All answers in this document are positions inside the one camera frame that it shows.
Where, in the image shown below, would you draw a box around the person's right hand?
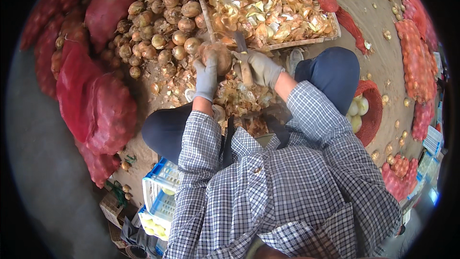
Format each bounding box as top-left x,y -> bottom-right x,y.
232,50 -> 285,90

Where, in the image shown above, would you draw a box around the person's left hand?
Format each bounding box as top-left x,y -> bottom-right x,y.
193,52 -> 219,103

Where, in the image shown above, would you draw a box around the brown unpeeled onion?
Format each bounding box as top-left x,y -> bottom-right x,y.
199,42 -> 234,76

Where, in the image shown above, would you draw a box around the wooden handled knife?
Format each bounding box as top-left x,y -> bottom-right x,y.
234,31 -> 254,88

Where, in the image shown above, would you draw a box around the heap of onion peels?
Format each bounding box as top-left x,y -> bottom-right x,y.
150,53 -> 282,138

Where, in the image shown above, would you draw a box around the tray of onion peels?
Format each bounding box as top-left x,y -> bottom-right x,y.
196,0 -> 341,51

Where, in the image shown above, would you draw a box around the pile of unpeeled onions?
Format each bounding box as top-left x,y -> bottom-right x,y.
100,0 -> 208,80

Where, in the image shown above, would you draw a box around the person's legs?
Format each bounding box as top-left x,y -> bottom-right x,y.
141,46 -> 361,165

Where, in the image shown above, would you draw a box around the empty red mesh bag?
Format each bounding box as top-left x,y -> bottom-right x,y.
318,0 -> 368,55

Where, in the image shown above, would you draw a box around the large red mesh onion sack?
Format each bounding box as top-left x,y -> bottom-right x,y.
82,0 -> 152,53

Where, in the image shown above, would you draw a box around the bright red mesh onion sack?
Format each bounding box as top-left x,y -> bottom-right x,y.
56,40 -> 138,156

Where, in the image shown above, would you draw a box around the blue white plastic crate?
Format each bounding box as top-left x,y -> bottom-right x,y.
142,157 -> 182,221

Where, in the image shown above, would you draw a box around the red mesh bag peeled onions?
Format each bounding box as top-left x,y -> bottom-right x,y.
345,80 -> 384,147

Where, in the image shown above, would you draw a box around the person's body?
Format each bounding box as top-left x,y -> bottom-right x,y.
163,115 -> 404,259

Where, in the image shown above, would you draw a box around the small red mesh onion sack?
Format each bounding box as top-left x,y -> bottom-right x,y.
75,140 -> 121,188

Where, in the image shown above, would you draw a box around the narrow red mesh onion sack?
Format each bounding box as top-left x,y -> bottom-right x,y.
34,14 -> 66,100

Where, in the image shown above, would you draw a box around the orange mesh onion sack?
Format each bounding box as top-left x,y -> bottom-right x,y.
395,19 -> 439,103

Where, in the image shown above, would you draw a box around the blue white crate peeled onions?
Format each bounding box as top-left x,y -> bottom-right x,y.
138,205 -> 174,242

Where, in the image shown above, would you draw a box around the dark red mesh onion sack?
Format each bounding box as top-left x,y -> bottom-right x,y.
20,0 -> 82,52

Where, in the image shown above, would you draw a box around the row of red onion sacks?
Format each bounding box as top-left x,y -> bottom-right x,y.
375,0 -> 439,52

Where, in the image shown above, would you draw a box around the wicker basket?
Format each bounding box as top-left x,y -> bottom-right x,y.
99,190 -> 127,249

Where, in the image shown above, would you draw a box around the short red mesh onion sack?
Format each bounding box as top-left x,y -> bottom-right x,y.
411,100 -> 436,143

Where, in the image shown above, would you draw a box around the dark cloth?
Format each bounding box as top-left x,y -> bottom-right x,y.
120,216 -> 160,259

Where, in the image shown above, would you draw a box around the pink red mesh onion sack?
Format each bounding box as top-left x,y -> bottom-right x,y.
381,154 -> 420,203

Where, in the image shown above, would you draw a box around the stack of white blue crates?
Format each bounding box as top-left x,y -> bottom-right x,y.
406,125 -> 445,202

